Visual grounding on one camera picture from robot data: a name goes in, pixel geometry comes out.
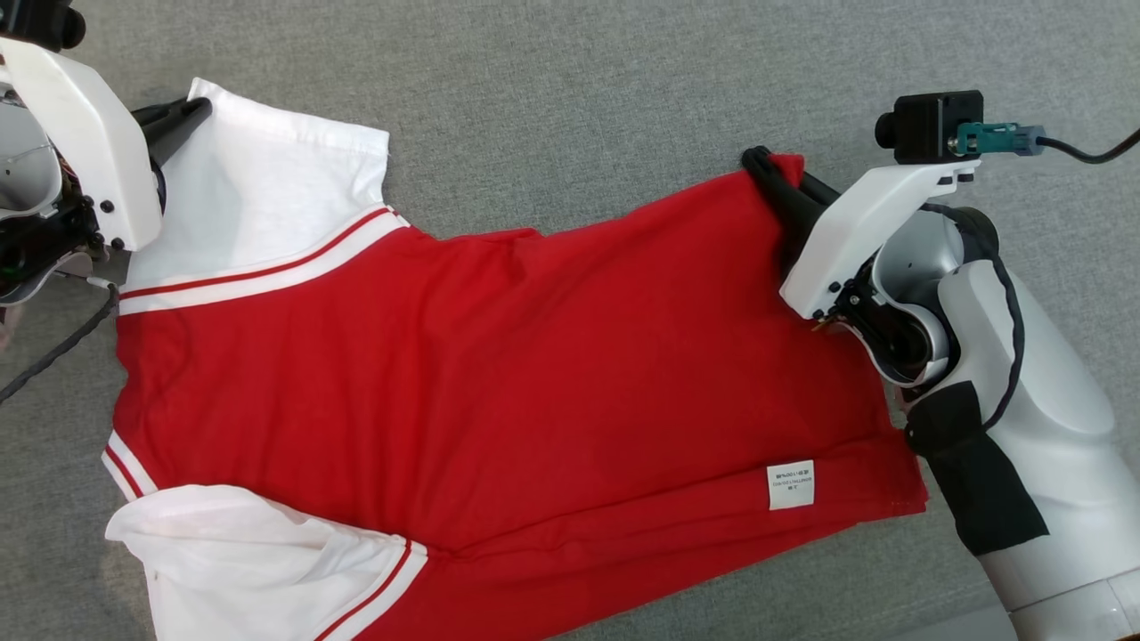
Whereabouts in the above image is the teal right camera connector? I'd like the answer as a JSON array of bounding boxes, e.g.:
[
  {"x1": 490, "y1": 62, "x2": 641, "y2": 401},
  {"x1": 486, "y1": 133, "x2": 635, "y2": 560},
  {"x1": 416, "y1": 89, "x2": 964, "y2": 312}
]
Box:
[{"x1": 949, "y1": 122, "x2": 1047, "y2": 158}]

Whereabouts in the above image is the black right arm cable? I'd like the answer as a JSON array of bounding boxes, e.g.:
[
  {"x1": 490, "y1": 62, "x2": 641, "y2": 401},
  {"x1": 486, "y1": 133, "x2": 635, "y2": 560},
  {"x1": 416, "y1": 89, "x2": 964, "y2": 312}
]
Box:
[{"x1": 922, "y1": 203, "x2": 1027, "y2": 430}]

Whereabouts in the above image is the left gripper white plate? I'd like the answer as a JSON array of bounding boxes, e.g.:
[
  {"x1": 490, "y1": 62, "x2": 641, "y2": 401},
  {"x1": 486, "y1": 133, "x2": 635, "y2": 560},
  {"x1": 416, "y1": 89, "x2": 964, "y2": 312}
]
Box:
[{"x1": 0, "y1": 40, "x2": 213, "y2": 252}]

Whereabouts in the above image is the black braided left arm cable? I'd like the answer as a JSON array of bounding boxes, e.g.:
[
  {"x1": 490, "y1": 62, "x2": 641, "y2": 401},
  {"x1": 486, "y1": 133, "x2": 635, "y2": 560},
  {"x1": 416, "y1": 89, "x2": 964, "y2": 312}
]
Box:
[{"x1": 0, "y1": 280, "x2": 120, "y2": 406}]

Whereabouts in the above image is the black right camera cable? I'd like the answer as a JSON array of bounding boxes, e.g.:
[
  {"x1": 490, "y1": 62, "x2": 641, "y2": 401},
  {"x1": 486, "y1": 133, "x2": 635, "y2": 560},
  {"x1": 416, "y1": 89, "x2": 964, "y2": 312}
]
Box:
[{"x1": 1038, "y1": 127, "x2": 1140, "y2": 166}]

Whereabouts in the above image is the red and white jersey shirt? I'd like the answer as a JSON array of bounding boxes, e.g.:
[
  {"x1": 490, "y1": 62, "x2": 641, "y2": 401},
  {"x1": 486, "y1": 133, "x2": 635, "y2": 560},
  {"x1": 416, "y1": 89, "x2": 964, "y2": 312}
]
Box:
[{"x1": 101, "y1": 78, "x2": 929, "y2": 641}]

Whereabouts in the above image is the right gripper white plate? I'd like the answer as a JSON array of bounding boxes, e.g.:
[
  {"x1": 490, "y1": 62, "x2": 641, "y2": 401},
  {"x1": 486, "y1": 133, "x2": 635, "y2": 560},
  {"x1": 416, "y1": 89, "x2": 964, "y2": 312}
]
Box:
[{"x1": 742, "y1": 146, "x2": 981, "y2": 320}]

